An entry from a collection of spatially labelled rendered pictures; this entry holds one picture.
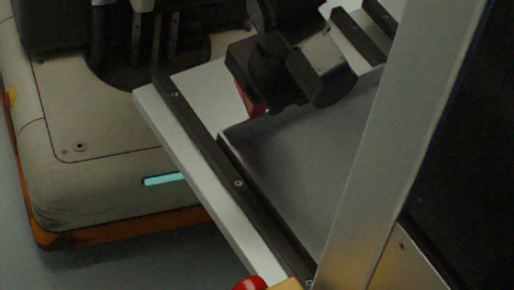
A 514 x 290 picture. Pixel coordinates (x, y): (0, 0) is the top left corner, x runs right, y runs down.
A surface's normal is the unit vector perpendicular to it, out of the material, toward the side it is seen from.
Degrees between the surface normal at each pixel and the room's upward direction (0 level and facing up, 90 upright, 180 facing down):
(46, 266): 0
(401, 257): 90
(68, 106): 0
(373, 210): 90
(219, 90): 0
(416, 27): 90
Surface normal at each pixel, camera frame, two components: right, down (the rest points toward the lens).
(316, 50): 0.00, -0.35
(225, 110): 0.13, -0.62
